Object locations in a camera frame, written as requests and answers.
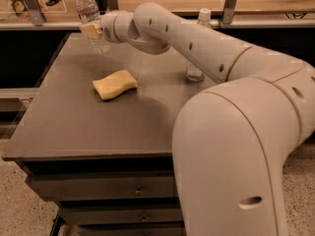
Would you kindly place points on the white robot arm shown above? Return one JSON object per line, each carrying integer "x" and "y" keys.
{"x": 229, "y": 142}

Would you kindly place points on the wooden shelf with metal posts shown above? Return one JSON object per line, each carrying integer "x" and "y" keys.
{"x": 227, "y": 14}

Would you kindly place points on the small black object on shelf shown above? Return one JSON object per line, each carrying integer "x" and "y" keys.
{"x": 50, "y": 3}

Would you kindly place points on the clear ribbed water bottle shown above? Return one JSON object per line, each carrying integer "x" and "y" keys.
{"x": 89, "y": 12}

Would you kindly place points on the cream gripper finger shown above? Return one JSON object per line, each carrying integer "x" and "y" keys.
{"x": 91, "y": 30}

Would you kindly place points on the tea bottle with white cap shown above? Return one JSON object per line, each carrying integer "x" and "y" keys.
{"x": 194, "y": 74}

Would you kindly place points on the dark drawer cabinet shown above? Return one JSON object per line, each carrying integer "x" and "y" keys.
{"x": 106, "y": 164}

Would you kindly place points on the orange labelled bottle background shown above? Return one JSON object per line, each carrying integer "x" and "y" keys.
{"x": 13, "y": 10}

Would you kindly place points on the yellow sponge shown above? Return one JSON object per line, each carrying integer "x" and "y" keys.
{"x": 115, "y": 84}

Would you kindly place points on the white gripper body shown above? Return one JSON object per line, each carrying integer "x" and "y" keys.
{"x": 107, "y": 28}

